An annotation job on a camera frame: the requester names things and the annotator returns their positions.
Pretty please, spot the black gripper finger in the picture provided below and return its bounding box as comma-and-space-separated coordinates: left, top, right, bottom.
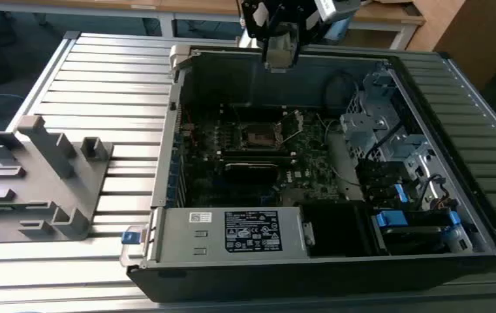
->
293, 29, 305, 65
261, 32, 277, 71

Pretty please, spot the CPU with silver top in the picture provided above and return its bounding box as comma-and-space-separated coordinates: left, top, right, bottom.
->
269, 38, 298, 74

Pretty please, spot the metal wire locking lever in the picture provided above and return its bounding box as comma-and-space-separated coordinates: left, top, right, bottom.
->
282, 128, 305, 143

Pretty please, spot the CPU socket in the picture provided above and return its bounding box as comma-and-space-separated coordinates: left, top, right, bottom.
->
239, 121, 287, 153

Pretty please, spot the metal drive cage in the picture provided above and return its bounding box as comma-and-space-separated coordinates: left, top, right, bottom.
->
339, 70, 439, 172

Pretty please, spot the green motherboard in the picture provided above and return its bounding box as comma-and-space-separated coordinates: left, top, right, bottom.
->
177, 103, 367, 209

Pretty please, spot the black graphics card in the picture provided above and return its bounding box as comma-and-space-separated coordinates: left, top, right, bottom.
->
225, 161, 282, 184

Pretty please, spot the wooden cabinet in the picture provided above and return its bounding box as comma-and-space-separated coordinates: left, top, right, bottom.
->
407, 0, 496, 91

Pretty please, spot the silver chipset heatsink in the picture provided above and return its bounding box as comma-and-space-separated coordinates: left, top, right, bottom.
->
282, 188, 310, 203

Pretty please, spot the blue drive carrier latch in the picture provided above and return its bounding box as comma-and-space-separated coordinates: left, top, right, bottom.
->
373, 210, 411, 228
447, 208, 463, 229
393, 183, 409, 203

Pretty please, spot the black plastic fan shroud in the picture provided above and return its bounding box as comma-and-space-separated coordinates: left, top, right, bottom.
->
295, 200, 381, 259

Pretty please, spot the silver power supply unit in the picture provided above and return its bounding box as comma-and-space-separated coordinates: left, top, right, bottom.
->
142, 205, 314, 263

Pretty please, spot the black hard disk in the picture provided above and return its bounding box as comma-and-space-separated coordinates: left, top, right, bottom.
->
378, 226, 446, 256

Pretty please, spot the blue case latch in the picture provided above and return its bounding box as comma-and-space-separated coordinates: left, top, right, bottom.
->
123, 229, 145, 245

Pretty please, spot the grey plastic parts rack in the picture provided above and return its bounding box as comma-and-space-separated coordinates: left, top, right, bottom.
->
0, 114, 115, 244

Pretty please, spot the black PC case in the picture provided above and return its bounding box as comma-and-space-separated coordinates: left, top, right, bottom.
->
119, 44, 496, 304

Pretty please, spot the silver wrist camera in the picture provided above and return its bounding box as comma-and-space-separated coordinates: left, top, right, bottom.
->
313, 0, 350, 23

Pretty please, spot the black cable loop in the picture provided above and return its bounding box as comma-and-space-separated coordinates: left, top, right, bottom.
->
325, 69, 361, 114

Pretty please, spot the grey case release handle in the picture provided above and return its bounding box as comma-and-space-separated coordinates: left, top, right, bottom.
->
169, 44, 194, 82

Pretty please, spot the wooden desk white frame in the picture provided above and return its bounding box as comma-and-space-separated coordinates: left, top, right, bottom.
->
161, 0, 427, 50
0, 0, 175, 38

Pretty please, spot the grey metal support bracket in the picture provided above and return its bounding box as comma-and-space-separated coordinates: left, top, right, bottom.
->
327, 132, 365, 200

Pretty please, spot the black drive cable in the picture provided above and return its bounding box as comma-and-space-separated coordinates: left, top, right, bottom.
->
366, 122, 407, 164

